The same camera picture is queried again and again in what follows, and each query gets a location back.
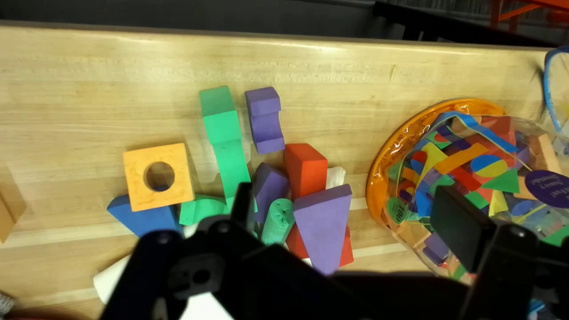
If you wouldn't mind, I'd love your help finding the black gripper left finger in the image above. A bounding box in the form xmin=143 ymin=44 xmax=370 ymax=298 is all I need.
xmin=98 ymin=179 xmax=281 ymax=320

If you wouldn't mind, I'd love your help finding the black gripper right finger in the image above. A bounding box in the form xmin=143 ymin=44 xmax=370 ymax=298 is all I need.
xmin=429 ymin=184 xmax=569 ymax=320

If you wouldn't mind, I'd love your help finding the purple foam rectangular block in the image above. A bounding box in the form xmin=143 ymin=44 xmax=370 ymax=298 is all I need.
xmin=251 ymin=161 xmax=292 ymax=232

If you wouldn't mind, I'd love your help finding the small green foam block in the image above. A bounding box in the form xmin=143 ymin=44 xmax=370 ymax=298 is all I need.
xmin=177 ymin=193 xmax=232 ymax=229

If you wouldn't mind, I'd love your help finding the clear plastic toy bag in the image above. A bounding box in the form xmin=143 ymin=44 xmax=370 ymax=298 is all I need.
xmin=365 ymin=44 xmax=569 ymax=287

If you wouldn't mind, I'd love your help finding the purple foam triangle block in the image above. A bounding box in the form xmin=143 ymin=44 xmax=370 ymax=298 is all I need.
xmin=292 ymin=181 xmax=356 ymax=277

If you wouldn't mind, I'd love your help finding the purple foam arch block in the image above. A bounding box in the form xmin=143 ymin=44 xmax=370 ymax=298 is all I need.
xmin=244 ymin=85 xmax=289 ymax=156

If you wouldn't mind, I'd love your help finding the blue foam triangle block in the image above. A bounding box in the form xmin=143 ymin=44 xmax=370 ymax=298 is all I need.
xmin=105 ymin=193 xmax=187 ymax=238

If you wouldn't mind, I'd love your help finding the yellow foam block with hole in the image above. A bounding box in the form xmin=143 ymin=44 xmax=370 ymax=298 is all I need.
xmin=121 ymin=140 xmax=198 ymax=213

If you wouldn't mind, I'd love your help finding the green foam cylinder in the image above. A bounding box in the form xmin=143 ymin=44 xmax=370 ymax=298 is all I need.
xmin=260 ymin=195 xmax=298 ymax=248

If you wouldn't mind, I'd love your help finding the white foam cylinder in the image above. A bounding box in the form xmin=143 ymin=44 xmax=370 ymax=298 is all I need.
xmin=324 ymin=165 xmax=349 ymax=191

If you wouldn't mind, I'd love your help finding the orange-legged wooden stool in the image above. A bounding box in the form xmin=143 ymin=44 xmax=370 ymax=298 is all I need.
xmin=488 ymin=0 xmax=569 ymax=30

